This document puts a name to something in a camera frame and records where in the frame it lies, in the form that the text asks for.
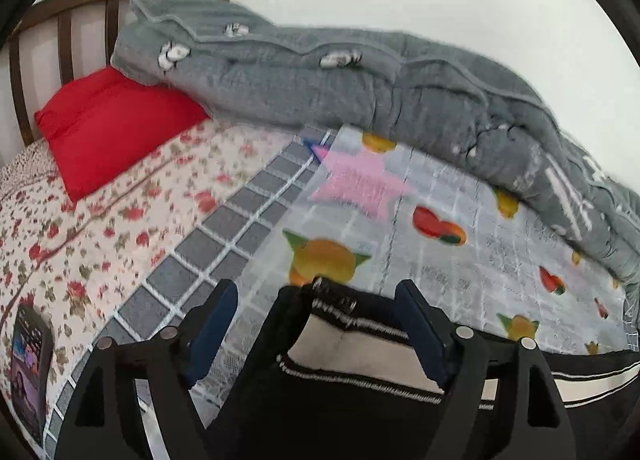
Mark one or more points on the black smartphone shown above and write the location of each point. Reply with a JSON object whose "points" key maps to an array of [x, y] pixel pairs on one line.
{"points": [[31, 375]]}

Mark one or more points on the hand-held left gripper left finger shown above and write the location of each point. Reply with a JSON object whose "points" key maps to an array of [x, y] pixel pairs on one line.
{"points": [[216, 327]]}

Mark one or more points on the red pillow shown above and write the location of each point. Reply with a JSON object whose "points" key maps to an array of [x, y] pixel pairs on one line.
{"points": [[110, 124]]}

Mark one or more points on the brown wooden headboard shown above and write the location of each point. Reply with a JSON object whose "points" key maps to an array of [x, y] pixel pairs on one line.
{"points": [[65, 39]]}

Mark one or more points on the floral bedsheet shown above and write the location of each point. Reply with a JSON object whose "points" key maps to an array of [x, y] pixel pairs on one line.
{"points": [[100, 250]]}

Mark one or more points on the grey quilt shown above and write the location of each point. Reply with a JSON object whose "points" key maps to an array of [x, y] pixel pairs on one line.
{"points": [[350, 89]]}

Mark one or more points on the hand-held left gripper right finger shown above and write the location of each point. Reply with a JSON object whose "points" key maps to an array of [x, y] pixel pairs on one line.
{"points": [[423, 335]]}

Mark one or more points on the black pants with white stripes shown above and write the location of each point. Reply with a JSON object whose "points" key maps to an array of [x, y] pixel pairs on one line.
{"points": [[350, 415]]}

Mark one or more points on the fruit print checked blanket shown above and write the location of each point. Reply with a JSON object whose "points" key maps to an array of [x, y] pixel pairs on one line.
{"points": [[400, 250]]}

